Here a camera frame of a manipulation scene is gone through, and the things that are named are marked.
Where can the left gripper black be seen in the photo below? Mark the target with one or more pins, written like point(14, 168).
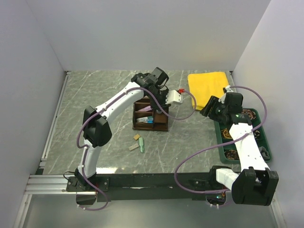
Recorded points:
point(162, 104)

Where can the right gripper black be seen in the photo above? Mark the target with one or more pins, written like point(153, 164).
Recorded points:
point(212, 102)

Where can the pink eraser stick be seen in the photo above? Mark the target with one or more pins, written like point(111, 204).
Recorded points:
point(145, 109)

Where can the blue cap white marker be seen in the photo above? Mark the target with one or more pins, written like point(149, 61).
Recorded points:
point(148, 120)

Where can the brown wooden desk organizer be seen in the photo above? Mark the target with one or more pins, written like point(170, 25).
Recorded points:
point(160, 121)

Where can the beige rectangular eraser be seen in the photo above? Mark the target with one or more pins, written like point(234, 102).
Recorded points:
point(133, 147)

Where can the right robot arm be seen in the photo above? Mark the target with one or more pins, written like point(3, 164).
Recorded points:
point(256, 183)

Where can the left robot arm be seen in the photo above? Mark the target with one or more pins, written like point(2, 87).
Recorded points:
point(96, 132)

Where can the yellow folded cloth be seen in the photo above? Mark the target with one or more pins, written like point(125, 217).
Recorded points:
point(205, 85)

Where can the yellow rubber bands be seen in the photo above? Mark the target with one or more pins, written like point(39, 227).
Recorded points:
point(225, 134)

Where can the dark binder clips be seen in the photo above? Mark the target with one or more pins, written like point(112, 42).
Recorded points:
point(250, 113)

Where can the green compartment tray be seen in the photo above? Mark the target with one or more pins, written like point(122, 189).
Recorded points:
point(259, 136)

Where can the brown rubber bands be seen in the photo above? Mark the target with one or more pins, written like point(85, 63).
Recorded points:
point(231, 155)

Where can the grey black clip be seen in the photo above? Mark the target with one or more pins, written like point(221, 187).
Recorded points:
point(265, 153)

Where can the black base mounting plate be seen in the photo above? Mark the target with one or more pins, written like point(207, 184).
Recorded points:
point(100, 196)

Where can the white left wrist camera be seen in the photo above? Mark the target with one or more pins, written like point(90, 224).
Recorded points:
point(174, 96)

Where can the white aluminium table rail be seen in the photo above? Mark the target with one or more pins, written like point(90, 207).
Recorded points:
point(53, 124)

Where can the front aluminium frame rail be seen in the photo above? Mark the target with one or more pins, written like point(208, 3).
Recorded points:
point(47, 184)

